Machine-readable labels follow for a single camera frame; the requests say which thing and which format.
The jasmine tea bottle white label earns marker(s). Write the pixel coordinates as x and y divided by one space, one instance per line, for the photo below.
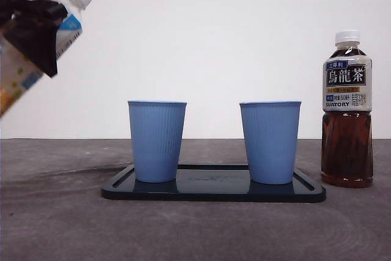
18 65

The blue ribbed plastic cup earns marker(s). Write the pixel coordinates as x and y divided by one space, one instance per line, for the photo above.
270 143
156 141

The dark blue rectangular tray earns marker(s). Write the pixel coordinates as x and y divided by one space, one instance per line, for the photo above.
214 189

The dark oolong tea bottle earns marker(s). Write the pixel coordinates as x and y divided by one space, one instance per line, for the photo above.
346 151

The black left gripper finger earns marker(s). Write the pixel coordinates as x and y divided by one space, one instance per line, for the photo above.
39 41

